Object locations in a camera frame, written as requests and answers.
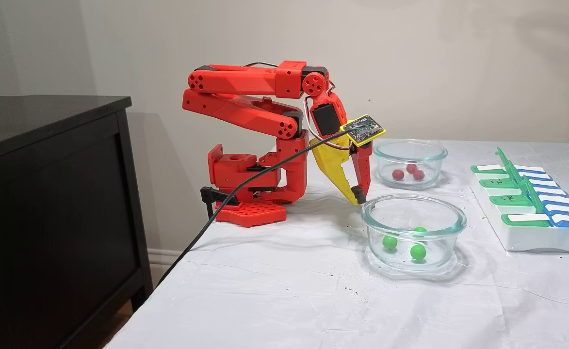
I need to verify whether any black wooden cabinet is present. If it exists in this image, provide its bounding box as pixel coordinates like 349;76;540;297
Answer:
0;95;153;349

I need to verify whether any white tablecloth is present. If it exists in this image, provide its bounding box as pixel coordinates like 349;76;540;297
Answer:
102;137;569;349

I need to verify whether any large clear glass bowl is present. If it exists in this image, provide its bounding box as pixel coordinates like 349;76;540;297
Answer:
360;194;468;272

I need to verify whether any weekly pill organizer box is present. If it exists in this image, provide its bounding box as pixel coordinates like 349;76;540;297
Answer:
470;147;569;255

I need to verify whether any small clear glass bowl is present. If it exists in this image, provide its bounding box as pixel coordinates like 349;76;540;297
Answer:
373;139;448;190

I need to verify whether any camera board on yellow mount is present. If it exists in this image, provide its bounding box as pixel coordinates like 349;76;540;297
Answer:
339;114;387;147

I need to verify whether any black table clamp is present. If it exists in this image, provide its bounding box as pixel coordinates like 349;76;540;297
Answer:
200;187;240;224

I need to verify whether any white red black servo wire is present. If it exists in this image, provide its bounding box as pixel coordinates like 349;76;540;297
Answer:
303;80;337;142

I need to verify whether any black camera cable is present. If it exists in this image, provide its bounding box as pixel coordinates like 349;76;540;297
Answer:
154;131;350;289

